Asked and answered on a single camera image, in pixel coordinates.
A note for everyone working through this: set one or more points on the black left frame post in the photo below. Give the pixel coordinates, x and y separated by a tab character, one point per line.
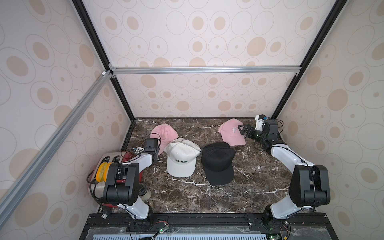
91	31

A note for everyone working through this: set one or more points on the black cap front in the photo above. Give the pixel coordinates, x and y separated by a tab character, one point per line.
217	160

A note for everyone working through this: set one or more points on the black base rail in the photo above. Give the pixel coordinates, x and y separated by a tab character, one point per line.
304	226

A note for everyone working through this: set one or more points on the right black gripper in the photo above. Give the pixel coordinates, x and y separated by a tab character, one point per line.
250	132

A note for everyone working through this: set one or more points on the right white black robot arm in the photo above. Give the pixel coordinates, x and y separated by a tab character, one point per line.
309	187

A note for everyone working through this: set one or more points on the small glass jar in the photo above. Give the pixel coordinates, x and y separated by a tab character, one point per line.
144	192

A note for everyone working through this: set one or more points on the white cap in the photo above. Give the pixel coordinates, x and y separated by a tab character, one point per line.
181	157

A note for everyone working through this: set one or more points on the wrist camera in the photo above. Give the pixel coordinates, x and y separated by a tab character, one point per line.
260	121
137	150

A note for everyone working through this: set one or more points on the black right frame post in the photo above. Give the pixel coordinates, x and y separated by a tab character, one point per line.
325	29

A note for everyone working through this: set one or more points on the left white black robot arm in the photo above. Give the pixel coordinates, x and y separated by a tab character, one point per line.
140	210

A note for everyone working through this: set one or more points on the pink baseball cap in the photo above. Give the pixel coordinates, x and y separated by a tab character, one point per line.
231	134
165	133

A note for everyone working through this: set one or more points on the black frame post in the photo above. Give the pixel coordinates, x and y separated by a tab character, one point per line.
91	31
325	29

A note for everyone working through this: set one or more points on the left diagonal aluminium rail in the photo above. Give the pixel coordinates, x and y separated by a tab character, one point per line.
22	185

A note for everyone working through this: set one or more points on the red silver toaster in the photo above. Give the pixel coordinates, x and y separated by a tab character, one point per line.
123	180

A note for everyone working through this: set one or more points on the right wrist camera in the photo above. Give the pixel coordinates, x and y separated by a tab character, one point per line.
260	121

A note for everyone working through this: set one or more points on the horizontal aluminium rail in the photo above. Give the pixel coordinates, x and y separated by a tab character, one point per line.
216	70

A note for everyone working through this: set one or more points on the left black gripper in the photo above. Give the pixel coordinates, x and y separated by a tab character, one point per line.
156	150

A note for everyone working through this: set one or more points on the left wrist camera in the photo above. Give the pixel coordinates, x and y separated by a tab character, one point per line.
137	150

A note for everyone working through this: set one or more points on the small circuit board with led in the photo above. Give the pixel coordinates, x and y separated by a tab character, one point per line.
162	230

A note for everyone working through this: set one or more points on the left yellow toast slice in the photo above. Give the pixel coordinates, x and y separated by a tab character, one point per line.
102	172

